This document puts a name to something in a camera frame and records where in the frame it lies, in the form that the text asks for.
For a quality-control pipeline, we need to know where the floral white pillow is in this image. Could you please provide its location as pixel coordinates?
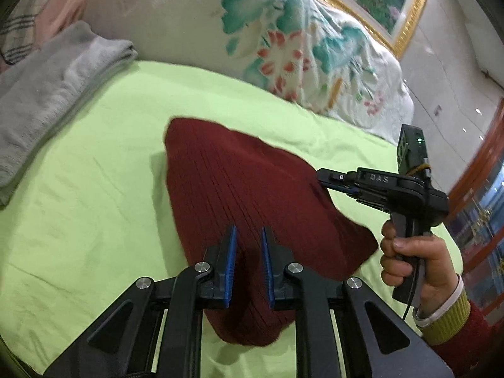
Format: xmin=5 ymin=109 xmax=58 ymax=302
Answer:
xmin=84 ymin=0 xmax=415 ymax=146

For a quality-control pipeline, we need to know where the dark red knitted sweater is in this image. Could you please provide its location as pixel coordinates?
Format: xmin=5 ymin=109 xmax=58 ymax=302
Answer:
xmin=163 ymin=117 xmax=380 ymax=348

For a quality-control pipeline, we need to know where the light green bed sheet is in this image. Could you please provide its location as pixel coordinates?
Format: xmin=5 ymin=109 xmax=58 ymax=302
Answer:
xmin=0 ymin=60 xmax=464 ymax=378

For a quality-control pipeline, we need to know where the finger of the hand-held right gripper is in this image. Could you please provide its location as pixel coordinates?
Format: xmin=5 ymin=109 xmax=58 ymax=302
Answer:
xmin=342 ymin=187 xmax=390 ymax=209
xmin=316 ymin=168 xmax=358 ymax=190

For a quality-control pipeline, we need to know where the person's right hand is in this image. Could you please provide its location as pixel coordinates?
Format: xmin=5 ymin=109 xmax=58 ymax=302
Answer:
xmin=379 ymin=220 xmax=464 ymax=319

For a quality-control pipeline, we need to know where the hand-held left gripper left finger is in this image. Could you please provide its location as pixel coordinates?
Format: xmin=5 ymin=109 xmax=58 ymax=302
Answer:
xmin=44 ymin=224 xmax=238 ymax=378

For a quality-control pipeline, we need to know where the person's right forearm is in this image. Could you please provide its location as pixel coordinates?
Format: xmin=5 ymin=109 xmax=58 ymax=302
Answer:
xmin=413 ymin=275 xmax=494 ymax=377

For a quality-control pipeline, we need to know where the folded grey fleece blanket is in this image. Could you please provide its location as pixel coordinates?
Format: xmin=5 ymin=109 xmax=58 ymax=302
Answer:
xmin=0 ymin=21 xmax=138 ymax=206

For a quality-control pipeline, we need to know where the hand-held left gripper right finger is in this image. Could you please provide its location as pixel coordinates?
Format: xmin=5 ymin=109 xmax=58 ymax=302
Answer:
xmin=261 ymin=226 xmax=455 ymax=378

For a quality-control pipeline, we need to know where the wooden glass cabinet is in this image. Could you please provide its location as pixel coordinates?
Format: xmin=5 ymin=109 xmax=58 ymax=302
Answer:
xmin=447 ymin=98 xmax=504 ymax=324

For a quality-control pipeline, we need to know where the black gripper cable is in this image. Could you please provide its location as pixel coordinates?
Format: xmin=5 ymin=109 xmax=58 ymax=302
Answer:
xmin=402 ymin=258 xmax=425 ymax=324

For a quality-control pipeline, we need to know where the pink pillow with plaid patch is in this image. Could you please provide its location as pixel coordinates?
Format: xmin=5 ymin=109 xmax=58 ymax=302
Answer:
xmin=0 ymin=0 xmax=97 ymax=75

